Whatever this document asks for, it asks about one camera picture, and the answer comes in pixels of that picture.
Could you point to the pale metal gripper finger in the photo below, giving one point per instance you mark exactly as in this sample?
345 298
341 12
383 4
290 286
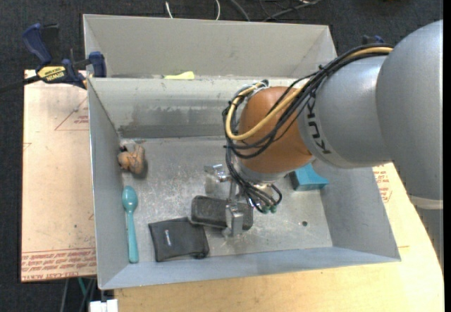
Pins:
235 222
213 184

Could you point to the black rectangular case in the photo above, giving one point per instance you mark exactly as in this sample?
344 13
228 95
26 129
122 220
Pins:
208 212

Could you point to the grey metal bin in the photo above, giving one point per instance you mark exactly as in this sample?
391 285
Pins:
169 176

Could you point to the blue box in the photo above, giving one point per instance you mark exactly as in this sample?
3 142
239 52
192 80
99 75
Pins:
308 180

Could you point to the black fabric pouch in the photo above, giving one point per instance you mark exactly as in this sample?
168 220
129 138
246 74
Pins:
178 240

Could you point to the tan toy animal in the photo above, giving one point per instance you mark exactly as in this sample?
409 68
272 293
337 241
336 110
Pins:
135 160

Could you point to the teal plastic spoon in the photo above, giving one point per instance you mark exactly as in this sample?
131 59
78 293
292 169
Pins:
131 222

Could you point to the yellow cloth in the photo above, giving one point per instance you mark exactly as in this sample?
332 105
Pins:
181 75

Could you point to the brown cardboard board red print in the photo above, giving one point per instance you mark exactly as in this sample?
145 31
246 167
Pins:
56 180

